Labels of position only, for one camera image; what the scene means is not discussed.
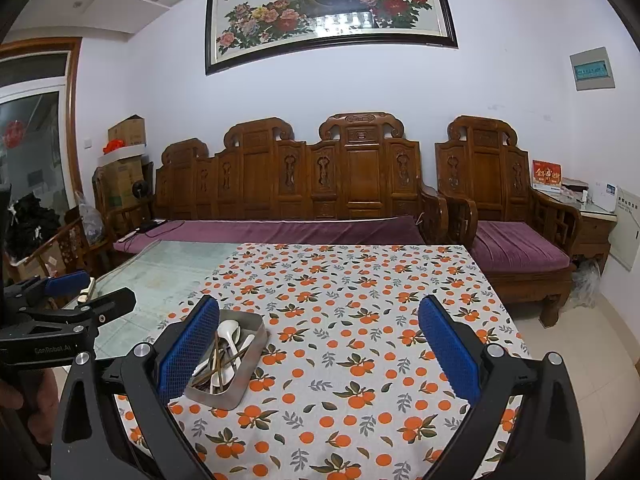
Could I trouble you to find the dark brown wooden chopstick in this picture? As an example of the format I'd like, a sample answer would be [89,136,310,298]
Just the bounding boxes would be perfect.
[192,338,252,389]

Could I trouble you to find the white ceramic soup spoon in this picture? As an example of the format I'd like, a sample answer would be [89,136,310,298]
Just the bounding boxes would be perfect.
[217,318,241,356]

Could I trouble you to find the person's left hand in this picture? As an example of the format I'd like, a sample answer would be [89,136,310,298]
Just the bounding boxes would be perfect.
[1,368,58,445]

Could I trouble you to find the plastic bag by sofa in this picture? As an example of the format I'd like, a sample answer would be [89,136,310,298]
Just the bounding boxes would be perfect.
[74,191,105,246]

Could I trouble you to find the stainless steel rectangular tray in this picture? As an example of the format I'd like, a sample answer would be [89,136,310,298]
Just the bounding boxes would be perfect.
[184,310,268,410]

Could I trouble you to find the stacked cardboard boxes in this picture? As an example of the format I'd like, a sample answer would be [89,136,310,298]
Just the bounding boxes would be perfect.
[92,115,153,216]

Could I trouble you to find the orange print tablecloth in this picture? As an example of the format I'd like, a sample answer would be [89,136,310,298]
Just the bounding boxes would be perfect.
[98,243,527,479]

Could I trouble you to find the purple armchair cushion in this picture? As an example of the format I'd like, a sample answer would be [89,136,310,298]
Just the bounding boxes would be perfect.
[470,221,570,274]

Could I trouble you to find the carved wooden armchair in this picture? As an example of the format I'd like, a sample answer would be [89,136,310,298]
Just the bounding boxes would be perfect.
[435,115,574,327]

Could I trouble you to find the wooden side table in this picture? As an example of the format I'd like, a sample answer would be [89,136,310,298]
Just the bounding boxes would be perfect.
[529,186,617,272]

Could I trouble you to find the red card on side table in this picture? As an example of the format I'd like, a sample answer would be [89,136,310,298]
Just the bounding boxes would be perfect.
[532,159,562,193]

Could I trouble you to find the carved wooden sofa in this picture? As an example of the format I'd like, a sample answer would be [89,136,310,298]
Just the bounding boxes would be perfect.
[102,110,452,246]

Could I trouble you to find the peacock flower framed painting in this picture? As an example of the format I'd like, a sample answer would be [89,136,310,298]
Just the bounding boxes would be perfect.
[205,0,458,75]

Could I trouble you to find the wall electrical panel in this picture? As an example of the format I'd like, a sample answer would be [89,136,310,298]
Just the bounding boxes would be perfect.
[570,47,615,91]

